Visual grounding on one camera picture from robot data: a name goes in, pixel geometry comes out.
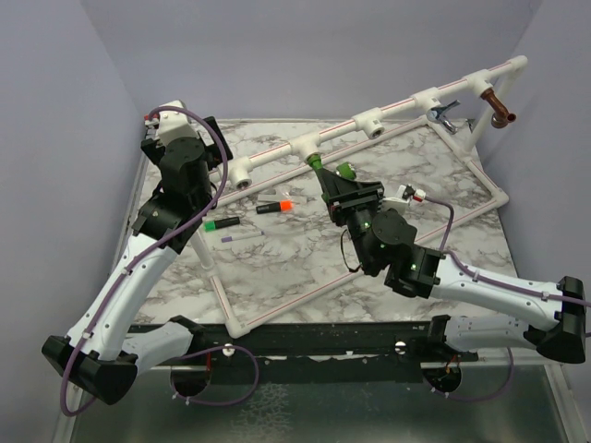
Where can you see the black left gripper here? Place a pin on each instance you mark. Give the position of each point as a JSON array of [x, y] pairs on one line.
[[217, 139]]

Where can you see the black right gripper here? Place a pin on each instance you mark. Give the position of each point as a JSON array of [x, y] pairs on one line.
[[337, 194]]

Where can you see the green water faucet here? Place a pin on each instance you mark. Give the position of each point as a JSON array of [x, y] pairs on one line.
[[345, 170]]

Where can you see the white pvc pipe frame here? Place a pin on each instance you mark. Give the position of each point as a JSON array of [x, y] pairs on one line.
[[248, 175]]

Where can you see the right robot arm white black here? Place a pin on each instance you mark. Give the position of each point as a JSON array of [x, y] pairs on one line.
[[545, 316]]

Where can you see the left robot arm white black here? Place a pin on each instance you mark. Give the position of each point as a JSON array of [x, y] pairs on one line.
[[96, 354]]

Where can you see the clear plastic bag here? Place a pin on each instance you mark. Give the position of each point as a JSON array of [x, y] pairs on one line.
[[278, 194]]

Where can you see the orange capped black marker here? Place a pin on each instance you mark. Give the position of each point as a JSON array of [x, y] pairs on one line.
[[273, 207]]

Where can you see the green capped black marker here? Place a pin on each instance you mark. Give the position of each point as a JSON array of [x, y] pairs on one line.
[[214, 225]]

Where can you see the purple capped white pen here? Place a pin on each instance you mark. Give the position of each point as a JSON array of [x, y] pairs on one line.
[[241, 236]]

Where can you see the grey metal faucet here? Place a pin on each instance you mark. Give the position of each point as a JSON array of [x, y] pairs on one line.
[[438, 115]]

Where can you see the brown copper faucet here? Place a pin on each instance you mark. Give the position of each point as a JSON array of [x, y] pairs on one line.
[[501, 116]]

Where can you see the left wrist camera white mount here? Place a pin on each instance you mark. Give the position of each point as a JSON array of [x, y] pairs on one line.
[[171, 125]]

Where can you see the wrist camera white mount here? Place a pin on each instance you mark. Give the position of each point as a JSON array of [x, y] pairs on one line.
[[171, 125], [402, 199]]

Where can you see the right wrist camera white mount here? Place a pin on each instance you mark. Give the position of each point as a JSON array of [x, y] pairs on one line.
[[402, 199]]

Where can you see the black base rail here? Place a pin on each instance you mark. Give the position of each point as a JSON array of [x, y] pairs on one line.
[[315, 353]]

